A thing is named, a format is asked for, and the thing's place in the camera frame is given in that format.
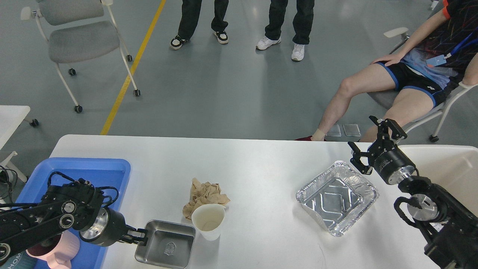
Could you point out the blue plastic tray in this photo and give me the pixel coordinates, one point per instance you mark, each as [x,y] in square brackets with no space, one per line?
[100,172]

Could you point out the pink ribbed mug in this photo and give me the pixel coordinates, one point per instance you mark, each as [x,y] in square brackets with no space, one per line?
[57,251]

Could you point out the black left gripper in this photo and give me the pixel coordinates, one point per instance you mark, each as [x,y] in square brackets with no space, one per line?
[110,227]

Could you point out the small steel tray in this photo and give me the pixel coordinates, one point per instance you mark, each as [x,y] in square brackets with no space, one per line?
[169,245]

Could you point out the white side table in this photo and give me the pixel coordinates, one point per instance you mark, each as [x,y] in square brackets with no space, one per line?
[11,116]

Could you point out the aluminium foil tray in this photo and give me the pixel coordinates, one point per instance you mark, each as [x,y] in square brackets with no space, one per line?
[337,198]

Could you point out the seated person in shorts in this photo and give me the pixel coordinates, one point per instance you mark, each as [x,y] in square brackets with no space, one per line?
[443,48]

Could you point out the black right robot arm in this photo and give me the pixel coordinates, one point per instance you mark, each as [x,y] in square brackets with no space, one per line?
[408,186]

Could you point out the white chair under person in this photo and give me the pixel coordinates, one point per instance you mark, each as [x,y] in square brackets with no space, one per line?
[386,98]

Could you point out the dark blue home mug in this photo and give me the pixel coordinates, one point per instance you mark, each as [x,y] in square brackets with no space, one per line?
[20,261]

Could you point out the crumpled brown paper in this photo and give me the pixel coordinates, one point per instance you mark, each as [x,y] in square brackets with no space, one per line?
[202,194]

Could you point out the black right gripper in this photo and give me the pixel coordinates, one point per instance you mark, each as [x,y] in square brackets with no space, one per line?
[389,162]

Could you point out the grey rolling chair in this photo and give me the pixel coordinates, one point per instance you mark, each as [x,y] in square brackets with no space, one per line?
[79,43]

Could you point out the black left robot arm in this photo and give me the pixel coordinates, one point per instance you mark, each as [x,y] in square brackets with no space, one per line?
[68,203]

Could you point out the white paper cup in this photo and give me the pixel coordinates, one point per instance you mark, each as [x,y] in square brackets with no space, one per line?
[208,219]

